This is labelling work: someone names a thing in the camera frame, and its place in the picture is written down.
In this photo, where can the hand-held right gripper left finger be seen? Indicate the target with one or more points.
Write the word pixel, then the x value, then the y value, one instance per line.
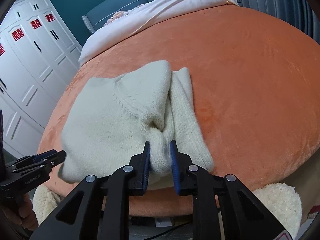
pixel 147 161

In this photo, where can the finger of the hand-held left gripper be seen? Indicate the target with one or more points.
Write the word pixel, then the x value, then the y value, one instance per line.
pixel 43 153
pixel 56 157

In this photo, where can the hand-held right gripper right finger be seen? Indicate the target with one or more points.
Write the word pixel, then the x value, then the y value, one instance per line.
pixel 175 166

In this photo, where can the cream knit cardigan red buttons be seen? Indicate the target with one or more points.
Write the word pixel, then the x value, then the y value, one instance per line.
pixel 112 120

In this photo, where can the person's left hand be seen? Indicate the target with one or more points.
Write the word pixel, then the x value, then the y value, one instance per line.
pixel 27 211

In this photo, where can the white panelled wardrobe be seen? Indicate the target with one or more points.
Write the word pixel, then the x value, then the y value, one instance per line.
pixel 30 67

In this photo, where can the cream fluffy rug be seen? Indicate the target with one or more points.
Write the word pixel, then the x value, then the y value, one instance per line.
pixel 277 200

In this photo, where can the red paper decal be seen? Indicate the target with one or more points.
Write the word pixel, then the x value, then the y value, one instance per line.
pixel 2 50
pixel 17 36
pixel 50 17
pixel 36 24

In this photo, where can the orange plush blanket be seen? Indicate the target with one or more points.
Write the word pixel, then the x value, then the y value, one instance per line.
pixel 250 80

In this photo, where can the pink crumpled cloth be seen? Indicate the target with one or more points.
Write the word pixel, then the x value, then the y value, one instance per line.
pixel 117 17

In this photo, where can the white duvet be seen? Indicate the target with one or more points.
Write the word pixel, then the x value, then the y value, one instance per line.
pixel 160 12

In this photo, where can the blue padded headboard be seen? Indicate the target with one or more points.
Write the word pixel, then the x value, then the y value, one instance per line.
pixel 117 3

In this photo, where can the grey-blue curtain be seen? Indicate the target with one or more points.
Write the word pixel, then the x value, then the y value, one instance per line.
pixel 282 2

